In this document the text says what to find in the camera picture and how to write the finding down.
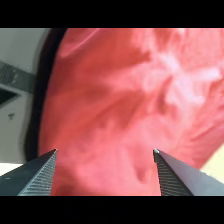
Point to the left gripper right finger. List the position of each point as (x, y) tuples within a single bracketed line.
[(181, 178)]

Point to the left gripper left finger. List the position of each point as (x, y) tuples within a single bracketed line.
[(36, 178)]

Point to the red T-shirt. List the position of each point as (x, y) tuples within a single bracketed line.
[(126, 106)]

